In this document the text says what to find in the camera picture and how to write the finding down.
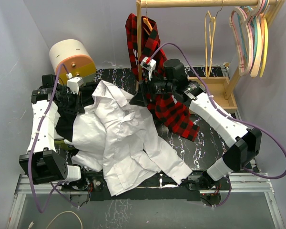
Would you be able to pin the black garment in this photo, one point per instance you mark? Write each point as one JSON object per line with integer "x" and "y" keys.
{"x": 64, "y": 126}

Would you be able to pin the orange wooden hanger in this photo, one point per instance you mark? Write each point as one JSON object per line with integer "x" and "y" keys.
{"x": 148, "y": 27}

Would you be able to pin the yellow wooden hanger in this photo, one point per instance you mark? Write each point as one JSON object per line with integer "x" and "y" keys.
{"x": 267, "y": 20}

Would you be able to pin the natural wide wooden hanger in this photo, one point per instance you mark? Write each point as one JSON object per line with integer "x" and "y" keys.
{"x": 253, "y": 23}

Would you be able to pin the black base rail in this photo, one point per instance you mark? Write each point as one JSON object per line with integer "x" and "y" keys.
{"x": 157, "y": 187}

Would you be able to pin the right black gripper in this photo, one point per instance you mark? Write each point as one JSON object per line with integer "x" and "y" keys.
{"x": 139, "y": 99}

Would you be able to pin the cream cylinder with coloured lid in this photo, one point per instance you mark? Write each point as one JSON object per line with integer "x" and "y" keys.
{"x": 76, "y": 59}

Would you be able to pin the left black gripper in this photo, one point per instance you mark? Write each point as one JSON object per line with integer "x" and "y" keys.
{"x": 77, "y": 108}

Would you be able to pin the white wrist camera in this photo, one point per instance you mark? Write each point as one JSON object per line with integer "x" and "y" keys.
{"x": 74, "y": 83}
{"x": 150, "y": 65}

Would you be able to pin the thin natural wooden hanger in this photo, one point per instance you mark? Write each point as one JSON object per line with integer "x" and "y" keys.
{"x": 209, "y": 35}

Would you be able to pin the aluminium table frame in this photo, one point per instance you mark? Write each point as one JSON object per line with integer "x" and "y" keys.
{"x": 248, "y": 204}

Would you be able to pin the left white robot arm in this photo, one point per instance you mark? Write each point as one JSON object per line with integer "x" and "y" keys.
{"x": 42, "y": 162}

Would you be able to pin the teal wooden hanger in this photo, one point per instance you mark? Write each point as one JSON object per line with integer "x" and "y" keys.
{"x": 245, "y": 35}

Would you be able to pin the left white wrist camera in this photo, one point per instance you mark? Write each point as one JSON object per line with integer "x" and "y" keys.
{"x": 74, "y": 83}

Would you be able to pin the olive green laundry basket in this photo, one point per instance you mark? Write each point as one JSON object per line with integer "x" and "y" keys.
{"x": 61, "y": 144}

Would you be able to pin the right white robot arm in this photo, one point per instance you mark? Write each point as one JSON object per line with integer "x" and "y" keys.
{"x": 243, "y": 143}

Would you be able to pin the red black plaid shirt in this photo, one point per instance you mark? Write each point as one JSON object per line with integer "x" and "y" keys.
{"x": 164, "y": 108}

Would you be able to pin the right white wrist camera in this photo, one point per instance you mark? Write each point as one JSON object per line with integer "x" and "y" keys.
{"x": 150, "y": 65}

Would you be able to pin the white button-up shirt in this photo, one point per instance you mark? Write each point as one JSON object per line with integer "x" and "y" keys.
{"x": 121, "y": 140}

